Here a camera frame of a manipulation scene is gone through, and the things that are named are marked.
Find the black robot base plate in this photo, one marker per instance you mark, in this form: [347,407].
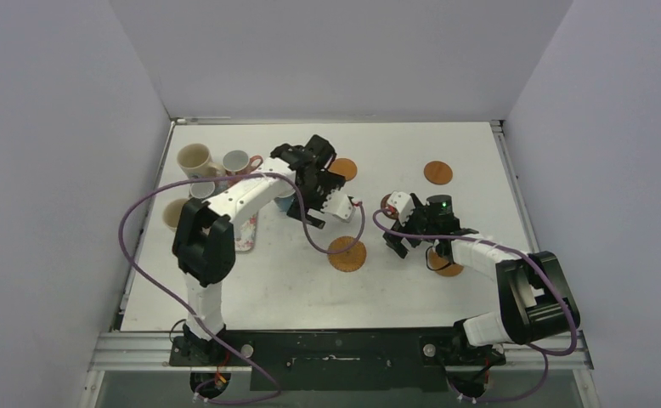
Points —
[429,359]

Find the dark walnut wooden coaster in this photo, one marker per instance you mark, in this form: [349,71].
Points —
[388,209]

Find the cream cup at table edge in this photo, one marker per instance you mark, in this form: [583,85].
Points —
[172,212]

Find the small white cup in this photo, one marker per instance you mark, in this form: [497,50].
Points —
[202,190]

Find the large cream mug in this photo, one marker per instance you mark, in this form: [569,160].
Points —
[196,162]

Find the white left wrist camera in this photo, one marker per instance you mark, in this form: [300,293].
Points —
[339,205]

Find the floral rectangular tray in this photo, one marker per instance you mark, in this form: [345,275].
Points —
[245,235]

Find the light wooden coaster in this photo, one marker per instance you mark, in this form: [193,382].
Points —
[438,172]
[344,167]

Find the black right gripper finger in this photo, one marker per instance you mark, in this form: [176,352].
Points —
[400,249]
[392,240]

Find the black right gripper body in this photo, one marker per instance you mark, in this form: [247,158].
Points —
[408,230]

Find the pink mug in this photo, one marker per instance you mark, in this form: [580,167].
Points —
[240,162]

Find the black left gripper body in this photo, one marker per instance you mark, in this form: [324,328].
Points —
[314,195]

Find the woven rattan coaster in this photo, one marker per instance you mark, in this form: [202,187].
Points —
[344,257]
[442,266]

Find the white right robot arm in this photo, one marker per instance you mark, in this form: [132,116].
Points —
[535,301]

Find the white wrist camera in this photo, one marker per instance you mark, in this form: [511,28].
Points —
[339,205]
[403,202]

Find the blue mug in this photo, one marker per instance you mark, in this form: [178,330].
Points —
[285,201]

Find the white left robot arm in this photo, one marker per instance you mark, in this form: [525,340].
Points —
[204,242]

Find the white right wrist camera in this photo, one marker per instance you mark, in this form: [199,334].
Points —
[403,202]

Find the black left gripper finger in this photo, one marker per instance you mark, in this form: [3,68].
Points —
[296,211]
[313,221]

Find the aluminium table frame rail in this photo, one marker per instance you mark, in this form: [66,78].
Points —
[152,351]

